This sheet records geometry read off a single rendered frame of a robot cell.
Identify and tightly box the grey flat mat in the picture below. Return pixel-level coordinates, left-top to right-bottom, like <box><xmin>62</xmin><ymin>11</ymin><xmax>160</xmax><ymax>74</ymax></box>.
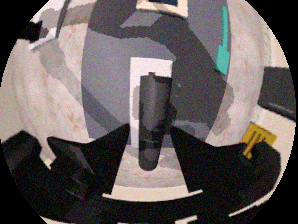
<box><xmin>81</xmin><ymin>0</ymin><xmax>231</xmax><ymax>148</ymax></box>

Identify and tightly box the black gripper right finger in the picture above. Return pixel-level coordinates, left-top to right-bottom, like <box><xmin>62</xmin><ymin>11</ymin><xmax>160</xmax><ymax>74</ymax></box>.
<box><xmin>170</xmin><ymin>125</ymin><xmax>247</xmax><ymax>193</ymax></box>

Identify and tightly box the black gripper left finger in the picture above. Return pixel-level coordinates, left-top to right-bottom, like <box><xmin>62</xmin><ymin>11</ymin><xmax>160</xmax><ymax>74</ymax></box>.
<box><xmin>45</xmin><ymin>123</ymin><xmax>129</xmax><ymax>194</ymax></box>

